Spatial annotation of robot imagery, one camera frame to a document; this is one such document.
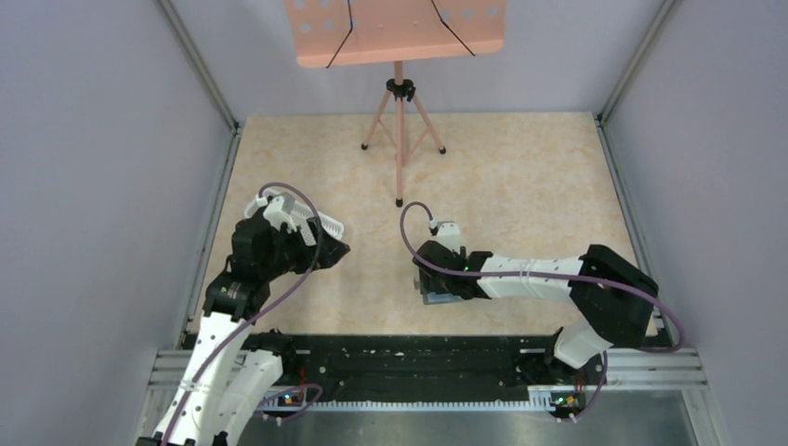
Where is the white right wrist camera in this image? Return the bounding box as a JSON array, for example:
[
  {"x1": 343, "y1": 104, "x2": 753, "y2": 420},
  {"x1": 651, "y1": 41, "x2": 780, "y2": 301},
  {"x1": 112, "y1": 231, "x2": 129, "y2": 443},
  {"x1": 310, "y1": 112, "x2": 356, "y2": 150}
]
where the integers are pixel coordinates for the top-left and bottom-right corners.
[{"x1": 429, "y1": 220, "x2": 462, "y2": 254}]

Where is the white plastic basket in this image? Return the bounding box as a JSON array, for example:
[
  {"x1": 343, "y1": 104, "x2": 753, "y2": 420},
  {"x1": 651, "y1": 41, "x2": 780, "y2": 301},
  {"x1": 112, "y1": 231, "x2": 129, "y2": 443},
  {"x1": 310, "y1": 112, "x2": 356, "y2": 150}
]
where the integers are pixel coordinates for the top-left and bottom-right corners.
[{"x1": 243, "y1": 190, "x2": 345, "y2": 246}]

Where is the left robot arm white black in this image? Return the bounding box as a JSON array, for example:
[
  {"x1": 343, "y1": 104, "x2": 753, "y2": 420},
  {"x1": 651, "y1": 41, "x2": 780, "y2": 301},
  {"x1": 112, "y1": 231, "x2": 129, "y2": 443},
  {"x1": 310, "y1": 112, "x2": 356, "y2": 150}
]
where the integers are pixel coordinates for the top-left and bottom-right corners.
[{"x1": 137, "y1": 214, "x2": 350, "y2": 445}]

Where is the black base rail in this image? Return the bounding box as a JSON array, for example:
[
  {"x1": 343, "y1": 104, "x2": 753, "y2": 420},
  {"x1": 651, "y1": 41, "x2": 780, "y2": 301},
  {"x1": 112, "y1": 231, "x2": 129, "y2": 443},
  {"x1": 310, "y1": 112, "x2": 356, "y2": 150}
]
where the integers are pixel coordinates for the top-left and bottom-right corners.
[{"x1": 243, "y1": 332, "x2": 602, "y2": 403}]

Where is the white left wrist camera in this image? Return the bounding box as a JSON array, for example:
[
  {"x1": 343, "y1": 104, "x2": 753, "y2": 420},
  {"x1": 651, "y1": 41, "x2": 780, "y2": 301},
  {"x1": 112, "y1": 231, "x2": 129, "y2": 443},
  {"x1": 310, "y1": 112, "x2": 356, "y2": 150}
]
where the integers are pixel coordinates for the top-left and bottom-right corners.
[{"x1": 254, "y1": 193, "x2": 297, "y2": 233}]

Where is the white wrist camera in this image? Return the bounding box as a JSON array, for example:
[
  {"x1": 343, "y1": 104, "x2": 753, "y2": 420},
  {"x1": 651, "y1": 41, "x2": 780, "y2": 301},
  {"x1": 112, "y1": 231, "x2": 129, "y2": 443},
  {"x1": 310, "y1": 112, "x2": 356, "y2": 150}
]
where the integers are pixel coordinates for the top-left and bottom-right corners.
[
  {"x1": 254, "y1": 193, "x2": 297, "y2": 233},
  {"x1": 429, "y1": 220, "x2": 462, "y2": 254}
]

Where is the pink music stand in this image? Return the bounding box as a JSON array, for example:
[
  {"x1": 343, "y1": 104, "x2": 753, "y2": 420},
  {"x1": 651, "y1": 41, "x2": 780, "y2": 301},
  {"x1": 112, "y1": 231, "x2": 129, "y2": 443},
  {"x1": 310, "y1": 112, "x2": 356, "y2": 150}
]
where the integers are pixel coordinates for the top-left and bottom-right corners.
[{"x1": 283, "y1": 0, "x2": 507, "y2": 207}]

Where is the grey card holder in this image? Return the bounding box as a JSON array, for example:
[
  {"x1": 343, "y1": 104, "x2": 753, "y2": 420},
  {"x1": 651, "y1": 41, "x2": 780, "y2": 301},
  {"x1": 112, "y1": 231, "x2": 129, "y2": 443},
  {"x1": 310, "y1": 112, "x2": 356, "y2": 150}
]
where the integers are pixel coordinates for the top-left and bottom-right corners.
[{"x1": 414, "y1": 278, "x2": 462, "y2": 306}]

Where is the aluminium frame rail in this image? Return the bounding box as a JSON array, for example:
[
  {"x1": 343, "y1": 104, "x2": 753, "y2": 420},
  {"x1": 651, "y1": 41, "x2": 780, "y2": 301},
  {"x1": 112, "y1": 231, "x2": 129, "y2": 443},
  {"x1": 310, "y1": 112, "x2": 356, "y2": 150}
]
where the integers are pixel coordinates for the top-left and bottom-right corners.
[{"x1": 147, "y1": 348, "x2": 709, "y2": 413}]

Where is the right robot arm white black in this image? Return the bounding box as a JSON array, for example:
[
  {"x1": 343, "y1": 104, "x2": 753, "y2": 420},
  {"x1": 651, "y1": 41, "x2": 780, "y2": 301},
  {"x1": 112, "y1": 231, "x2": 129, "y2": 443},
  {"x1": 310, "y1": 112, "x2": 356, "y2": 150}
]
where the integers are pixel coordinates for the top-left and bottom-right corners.
[{"x1": 413, "y1": 240, "x2": 659, "y2": 369}]

